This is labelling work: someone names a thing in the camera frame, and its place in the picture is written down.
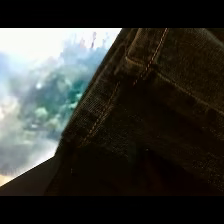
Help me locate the black jeans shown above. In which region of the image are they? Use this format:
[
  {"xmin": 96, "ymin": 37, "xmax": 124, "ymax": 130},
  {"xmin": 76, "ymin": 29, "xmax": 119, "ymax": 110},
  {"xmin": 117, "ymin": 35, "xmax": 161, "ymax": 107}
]
[{"xmin": 44, "ymin": 27, "xmax": 224, "ymax": 197}]

